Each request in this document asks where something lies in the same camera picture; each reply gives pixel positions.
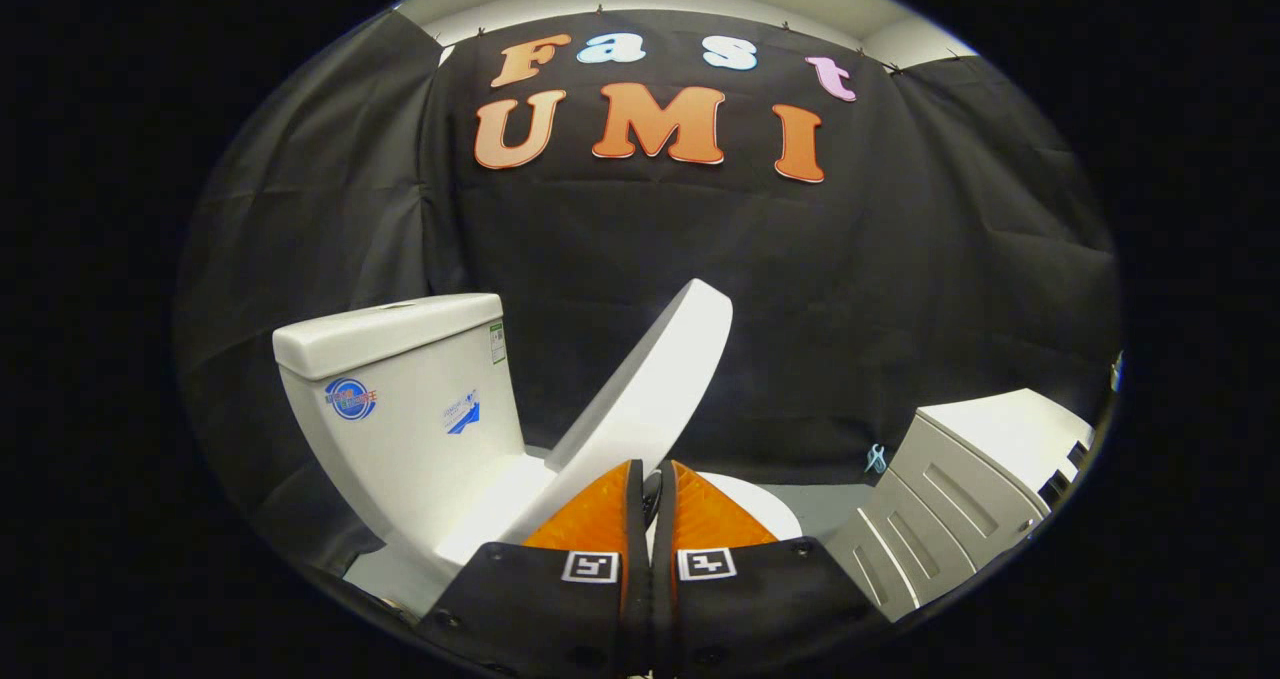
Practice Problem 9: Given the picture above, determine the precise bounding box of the white toilet lid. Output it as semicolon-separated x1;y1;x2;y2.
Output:
500;279;734;545

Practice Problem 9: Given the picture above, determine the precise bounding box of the black backdrop cloth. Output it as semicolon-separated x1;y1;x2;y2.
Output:
175;7;1119;580

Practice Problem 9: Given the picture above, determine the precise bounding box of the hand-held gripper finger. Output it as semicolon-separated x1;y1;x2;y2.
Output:
650;459;893;678
415;459;653;678

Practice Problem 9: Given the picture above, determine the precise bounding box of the white ceramic toilet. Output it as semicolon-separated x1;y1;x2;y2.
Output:
272;293;803;615

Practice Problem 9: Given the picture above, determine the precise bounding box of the white drawer cabinet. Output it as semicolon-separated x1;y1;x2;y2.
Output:
825;389;1096;622

